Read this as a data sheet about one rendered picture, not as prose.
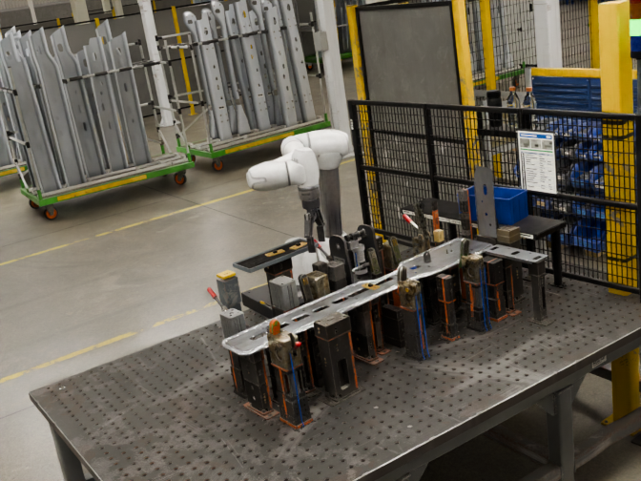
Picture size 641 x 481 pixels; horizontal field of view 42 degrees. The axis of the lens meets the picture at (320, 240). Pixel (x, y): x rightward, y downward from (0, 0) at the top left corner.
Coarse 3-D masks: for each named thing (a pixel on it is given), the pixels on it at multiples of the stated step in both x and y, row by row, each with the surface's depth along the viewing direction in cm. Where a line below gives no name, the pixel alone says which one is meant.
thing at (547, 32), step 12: (540, 0) 731; (552, 0) 729; (540, 12) 735; (552, 12) 732; (540, 24) 738; (552, 24) 734; (540, 36) 742; (552, 36) 737; (540, 48) 746; (552, 48) 740; (540, 60) 750; (552, 60) 743
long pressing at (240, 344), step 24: (456, 240) 395; (408, 264) 374; (432, 264) 370; (456, 264) 369; (360, 288) 355; (384, 288) 351; (288, 312) 341; (312, 312) 338; (240, 336) 325; (264, 336) 322
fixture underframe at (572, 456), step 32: (576, 384) 343; (640, 384) 401; (640, 416) 372; (64, 448) 377; (448, 448) 304; (512, 448) 370; (544, 448) 360; (576, 448) 356; (384, 480) 289; (416, 480) 301; (544, 480) 341
